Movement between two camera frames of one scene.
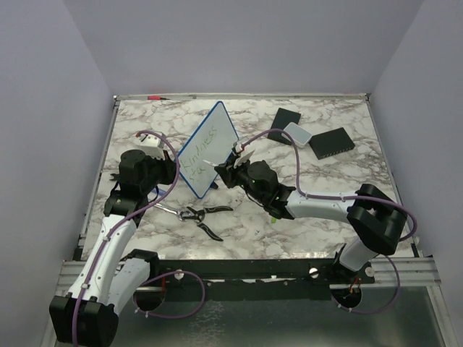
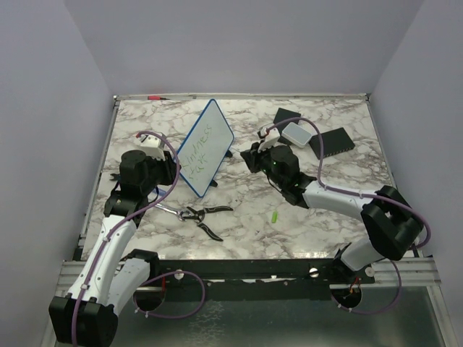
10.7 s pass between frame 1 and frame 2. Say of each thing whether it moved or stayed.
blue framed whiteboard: stayed
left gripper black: stayed
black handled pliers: stayed
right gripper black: moved
